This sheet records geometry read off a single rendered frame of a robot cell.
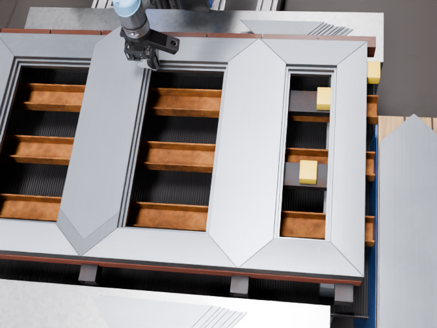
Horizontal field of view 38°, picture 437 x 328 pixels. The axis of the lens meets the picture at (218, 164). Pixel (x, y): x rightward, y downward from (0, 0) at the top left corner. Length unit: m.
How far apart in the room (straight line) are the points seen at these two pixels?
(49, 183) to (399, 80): 1.60
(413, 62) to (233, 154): 1.40
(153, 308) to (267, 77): 0.77
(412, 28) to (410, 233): 1.54
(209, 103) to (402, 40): 1.25
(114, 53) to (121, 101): 0.18
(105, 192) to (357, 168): 0.73
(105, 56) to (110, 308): 0.80
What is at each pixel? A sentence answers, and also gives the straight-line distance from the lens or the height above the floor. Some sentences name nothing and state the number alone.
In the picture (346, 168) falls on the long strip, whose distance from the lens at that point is 1.85.
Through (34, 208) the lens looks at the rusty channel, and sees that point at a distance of 2.16.
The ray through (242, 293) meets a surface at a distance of 1.83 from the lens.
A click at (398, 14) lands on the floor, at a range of 3.22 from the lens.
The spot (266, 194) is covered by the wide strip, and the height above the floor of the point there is 0.86.
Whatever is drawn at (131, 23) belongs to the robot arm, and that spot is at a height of 1.15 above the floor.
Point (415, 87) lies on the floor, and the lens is 3.01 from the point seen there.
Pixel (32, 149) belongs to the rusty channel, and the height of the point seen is 0.68.
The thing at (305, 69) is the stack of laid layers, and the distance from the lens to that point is 2.02.
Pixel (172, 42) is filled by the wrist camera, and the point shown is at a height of 1.01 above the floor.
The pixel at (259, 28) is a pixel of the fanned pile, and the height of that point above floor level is 0.72.
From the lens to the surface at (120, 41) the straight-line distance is 2.14.
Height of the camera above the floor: 2.56
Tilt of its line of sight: 65 degrees down
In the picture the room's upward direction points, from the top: 15 degrees counter-clockwise
